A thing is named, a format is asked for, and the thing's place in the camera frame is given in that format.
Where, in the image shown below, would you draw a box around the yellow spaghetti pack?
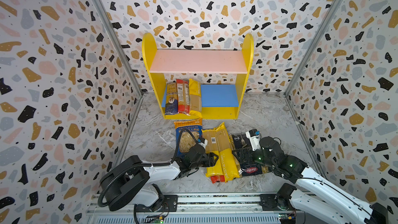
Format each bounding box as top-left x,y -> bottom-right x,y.
203,129 -> 225,184
189,79 -> 202,118
216,122 -> 240,182

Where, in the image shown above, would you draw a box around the blue yellow pasta bag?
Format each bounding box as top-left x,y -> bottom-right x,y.
165,82 -> 178,115

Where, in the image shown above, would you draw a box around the red spaghetti pack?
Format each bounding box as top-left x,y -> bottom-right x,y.
176,79 -> 190,115

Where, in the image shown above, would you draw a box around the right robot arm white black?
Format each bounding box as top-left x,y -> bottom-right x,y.
231,129 -> 389,224

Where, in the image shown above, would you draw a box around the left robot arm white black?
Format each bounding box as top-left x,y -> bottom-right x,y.
97,144 -> 219,212

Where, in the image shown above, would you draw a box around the dark penne pasta bag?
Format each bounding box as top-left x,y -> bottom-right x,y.
230,129 -> 268,177

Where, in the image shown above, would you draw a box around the yellow shelf pink blue boards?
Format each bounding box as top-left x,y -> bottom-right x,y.
142,33 -> 254,120

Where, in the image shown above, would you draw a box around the yellow spaghetti pack bottom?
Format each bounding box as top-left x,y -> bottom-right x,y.
203,129 -> 225,184

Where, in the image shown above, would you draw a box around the blue orange orecchiette bag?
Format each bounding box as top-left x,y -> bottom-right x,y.
174,118 -> 203,157

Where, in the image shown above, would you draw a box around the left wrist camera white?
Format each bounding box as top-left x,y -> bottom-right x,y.
198,137 -> 208,149

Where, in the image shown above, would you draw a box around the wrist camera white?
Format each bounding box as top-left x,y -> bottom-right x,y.
246,129 -> 261,151
198,137 -> 208,149

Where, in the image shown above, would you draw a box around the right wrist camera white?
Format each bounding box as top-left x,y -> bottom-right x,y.
246,129 -> 261,151

